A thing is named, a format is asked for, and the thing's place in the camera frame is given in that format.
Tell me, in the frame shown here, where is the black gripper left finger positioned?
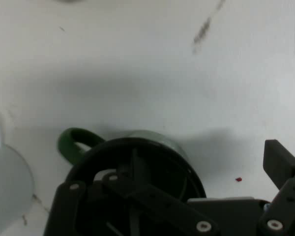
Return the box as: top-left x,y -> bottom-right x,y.
44,147 -> 221,236

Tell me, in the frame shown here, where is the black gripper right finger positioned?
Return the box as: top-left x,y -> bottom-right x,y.
259,139 -> 295,236

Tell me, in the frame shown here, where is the green enamel mug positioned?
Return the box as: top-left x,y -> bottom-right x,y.
58,127 -> 207,236

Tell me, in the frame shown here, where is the white enamel mug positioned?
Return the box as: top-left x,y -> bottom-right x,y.
0,108 -> 36,236

